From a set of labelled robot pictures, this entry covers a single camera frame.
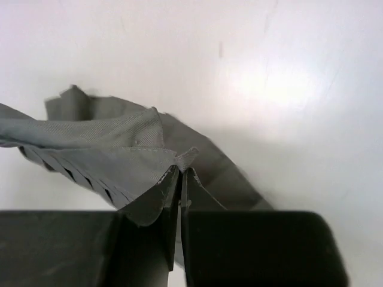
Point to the grey pleated skirt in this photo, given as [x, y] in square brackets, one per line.
[120, 149]

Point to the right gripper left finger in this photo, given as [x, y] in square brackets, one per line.
[133, 246]

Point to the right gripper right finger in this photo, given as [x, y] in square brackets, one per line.
[254, 248]

